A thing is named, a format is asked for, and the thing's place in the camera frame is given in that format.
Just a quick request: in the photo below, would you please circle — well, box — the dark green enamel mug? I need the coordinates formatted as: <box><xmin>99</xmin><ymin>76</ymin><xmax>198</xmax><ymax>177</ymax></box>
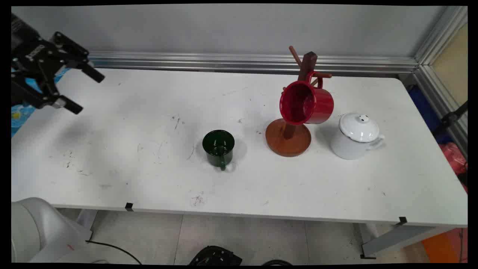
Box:
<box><xmin>202</xmin><ymin>130</ymin><xmax>237</xmax><ymax>172</ymax></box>

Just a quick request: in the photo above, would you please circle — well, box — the grey slanted table leg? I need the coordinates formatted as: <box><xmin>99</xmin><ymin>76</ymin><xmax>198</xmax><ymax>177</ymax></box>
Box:
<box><xmin>360</xmin><ymin>223</ymin><xmax>455</xmax><ymax>259</ymax></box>

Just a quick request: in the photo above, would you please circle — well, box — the blue container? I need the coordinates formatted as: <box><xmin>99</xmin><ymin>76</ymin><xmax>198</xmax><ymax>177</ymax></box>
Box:
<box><xmin>407</xmin><ymin>85</ymin><xmax>454</xmax><ymax>145</ymax></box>

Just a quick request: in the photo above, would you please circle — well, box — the black device on floor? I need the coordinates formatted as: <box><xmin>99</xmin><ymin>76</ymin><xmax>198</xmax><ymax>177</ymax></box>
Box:
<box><xmin>188</xmin><ymin>245</ymin><xmax>243</xmax><ymax>266</ymax></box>

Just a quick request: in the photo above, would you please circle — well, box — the red plastic bag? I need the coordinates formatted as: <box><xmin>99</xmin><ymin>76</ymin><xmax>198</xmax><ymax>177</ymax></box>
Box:
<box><xmin>438</xmin><ymin>142</ymin><xmax>468</xmax><ymax>193</ymax></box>

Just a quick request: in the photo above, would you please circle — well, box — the white enamel pot lid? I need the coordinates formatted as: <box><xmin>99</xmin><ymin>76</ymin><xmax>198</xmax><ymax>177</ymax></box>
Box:
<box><xmin>339</xmin><ymin>112</ymin><xmax>380</xmax><ymax>143</ymax></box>

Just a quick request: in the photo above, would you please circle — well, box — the short aluminium frame rail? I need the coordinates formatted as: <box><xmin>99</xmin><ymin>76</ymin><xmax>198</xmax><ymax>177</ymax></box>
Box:
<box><xmin>412</xmin><ymin>6</ymin><xmax>468</xmax><ymax>158</ymax></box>

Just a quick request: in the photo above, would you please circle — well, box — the white enamel pot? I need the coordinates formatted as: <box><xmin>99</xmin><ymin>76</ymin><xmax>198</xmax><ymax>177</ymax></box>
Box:
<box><xmin>330</xmin><ymin>119</ymin><xmax>386</xmax><ymax>160</ymax></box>

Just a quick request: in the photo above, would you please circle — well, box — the black floor cable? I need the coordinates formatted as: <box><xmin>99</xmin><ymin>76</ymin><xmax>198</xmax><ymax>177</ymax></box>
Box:
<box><xmin>86</xmin><ymin>240</ymin><xmax>143</xmax><ymax>265</ymax></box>

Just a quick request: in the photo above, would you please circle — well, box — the white upright table leg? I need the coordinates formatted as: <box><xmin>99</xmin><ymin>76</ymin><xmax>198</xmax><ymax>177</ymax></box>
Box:
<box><xmin>76</xmin><ymin>209</ymin><xmax>99</xmax><ymax>233</ymax></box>

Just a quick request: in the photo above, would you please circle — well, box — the long aluminium frame rail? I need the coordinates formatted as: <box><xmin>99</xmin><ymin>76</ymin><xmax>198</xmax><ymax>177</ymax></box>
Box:
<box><xmin>87</xmin><ymin>51</ymin><xmax>419</xmax><ymax>77</ymax></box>

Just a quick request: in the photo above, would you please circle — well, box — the red enamel mug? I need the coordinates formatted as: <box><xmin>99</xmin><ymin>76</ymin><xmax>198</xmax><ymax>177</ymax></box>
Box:
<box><xmin>279</xmin><ymin>71</ymin><xmax>335</xmax><ymax>126</ymax></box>

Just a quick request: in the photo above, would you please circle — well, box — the orange floor object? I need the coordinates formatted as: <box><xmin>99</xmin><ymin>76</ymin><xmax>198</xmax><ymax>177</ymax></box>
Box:
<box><xmin>422</xmin><ymin>228</ymin><xmax>468</xmax><ymax>264</ymax></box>

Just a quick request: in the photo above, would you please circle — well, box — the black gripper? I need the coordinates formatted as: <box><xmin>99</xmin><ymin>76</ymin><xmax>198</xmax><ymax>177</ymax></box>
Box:
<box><xmin>11</xmin><ymin>13</ymin><xmax>106</xmax><ymax>115</ymax></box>

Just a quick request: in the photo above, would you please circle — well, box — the brown wooden mug tree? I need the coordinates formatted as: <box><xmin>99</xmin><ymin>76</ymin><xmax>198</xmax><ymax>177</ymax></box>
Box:
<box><xmin>265</xmin><ymin>46</ymin><xmax>333</xmax><ymax>158</ymax></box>

